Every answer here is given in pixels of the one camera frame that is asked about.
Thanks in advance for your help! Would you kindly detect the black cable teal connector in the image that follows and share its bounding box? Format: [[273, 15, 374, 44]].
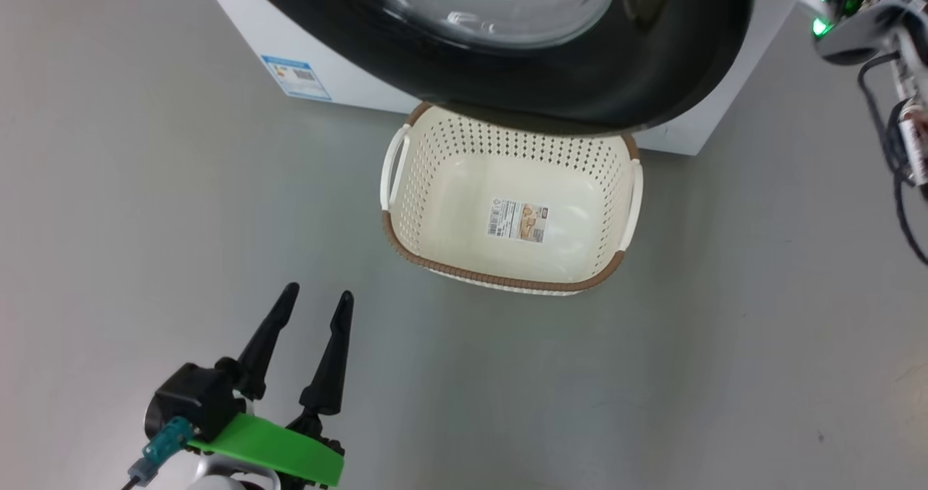
[[120, 416, 195, 490]]

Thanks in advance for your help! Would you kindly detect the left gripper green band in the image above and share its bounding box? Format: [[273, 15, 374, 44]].
[[185, 282, 355, 490]]

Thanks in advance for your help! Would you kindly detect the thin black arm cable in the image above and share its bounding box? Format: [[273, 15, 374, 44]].
[[858, 51, 928, 266]]

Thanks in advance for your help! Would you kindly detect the black round washer door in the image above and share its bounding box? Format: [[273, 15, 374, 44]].
[[232, 0, 756, 137]]

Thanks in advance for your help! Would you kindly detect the blue energy label sticker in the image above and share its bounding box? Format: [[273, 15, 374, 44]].
[[261, 55, 333, 101]]

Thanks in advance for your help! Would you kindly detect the white washing machine body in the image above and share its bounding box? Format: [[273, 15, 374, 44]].
[[194, 0, 807, 157]]

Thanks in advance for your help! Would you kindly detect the paper basket product sticker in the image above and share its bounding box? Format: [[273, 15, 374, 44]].
[[487, 199, 550, 243]]

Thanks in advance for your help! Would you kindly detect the cream perforated laundry basket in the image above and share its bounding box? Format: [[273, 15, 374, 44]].
[[380, 102, 645, 296]]

